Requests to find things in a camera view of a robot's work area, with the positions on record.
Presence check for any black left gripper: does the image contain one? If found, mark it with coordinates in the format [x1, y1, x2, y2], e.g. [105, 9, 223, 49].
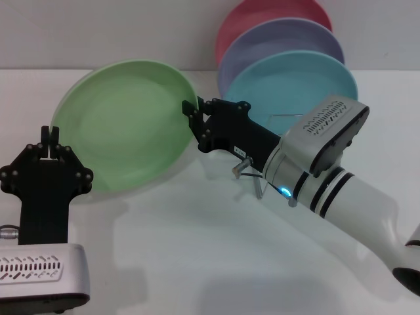
[0, 126, 95, 245]

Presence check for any silver plug black cable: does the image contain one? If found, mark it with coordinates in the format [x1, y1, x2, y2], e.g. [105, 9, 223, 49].
[231, 156, 298, 207]
[0, 224, 20, 244]

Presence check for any light blue plate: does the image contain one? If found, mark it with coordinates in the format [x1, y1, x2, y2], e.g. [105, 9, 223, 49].
[224, 49, 359, 136]

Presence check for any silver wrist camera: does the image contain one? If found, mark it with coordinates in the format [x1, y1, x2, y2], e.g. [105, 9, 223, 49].
[281, 94, 370, 178]
[0, 243, 91, 312]

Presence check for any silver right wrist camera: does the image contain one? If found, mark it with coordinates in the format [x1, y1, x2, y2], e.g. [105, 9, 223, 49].
[281, 94, 370, 178]

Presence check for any metal wire plate rack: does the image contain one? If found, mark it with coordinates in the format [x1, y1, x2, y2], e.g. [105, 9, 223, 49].
[252, 113, 305, 200]

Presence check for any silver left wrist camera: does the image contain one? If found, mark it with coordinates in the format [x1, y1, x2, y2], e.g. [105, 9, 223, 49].
[0, 243, 91, 312]

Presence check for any red plate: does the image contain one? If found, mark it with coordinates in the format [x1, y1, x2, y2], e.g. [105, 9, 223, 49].
[215, 0, 333, 66]

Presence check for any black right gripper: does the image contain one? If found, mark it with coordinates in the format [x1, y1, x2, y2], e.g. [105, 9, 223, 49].
[182, 96, 282, 173]

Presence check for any green plate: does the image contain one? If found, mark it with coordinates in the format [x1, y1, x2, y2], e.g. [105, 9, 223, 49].
[52, 58, 200, 193]

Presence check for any purple plate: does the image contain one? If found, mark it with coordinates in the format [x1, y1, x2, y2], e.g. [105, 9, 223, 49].
[217, 18, 345, 96]

